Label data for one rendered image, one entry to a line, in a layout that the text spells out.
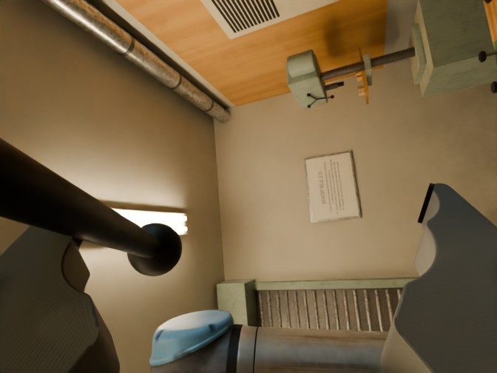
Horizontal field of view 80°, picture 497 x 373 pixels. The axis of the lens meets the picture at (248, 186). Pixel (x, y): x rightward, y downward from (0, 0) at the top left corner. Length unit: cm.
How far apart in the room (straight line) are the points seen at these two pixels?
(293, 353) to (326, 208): 256
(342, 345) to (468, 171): 270
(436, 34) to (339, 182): 139
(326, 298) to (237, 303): 82
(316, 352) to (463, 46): 202
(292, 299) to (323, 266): 44
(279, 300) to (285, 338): 267
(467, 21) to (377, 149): 121
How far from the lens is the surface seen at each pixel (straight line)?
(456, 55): 222
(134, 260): 20
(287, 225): 305
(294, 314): 311
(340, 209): 294
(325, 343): 46
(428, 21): 232
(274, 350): 45
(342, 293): 299
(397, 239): 295
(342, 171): 298
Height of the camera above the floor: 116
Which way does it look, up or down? 21 degrees up
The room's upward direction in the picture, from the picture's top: 99 degrees counter-clockwise
